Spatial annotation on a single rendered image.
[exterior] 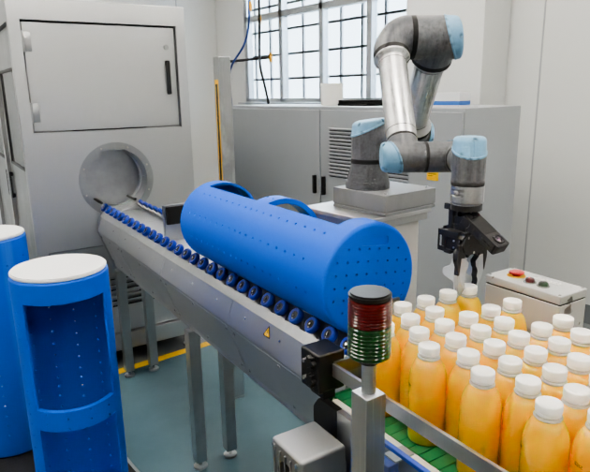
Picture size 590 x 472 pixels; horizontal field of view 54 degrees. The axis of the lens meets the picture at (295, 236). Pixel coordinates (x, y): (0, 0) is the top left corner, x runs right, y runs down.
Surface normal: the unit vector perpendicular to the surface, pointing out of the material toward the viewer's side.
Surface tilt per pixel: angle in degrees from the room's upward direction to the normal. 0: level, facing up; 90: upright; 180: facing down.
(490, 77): 90
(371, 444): 90
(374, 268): 90
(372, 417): 90
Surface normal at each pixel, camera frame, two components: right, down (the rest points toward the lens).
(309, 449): -0.02, -0.97
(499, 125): 0.62, 0.18
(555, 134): -0.78, 0.16
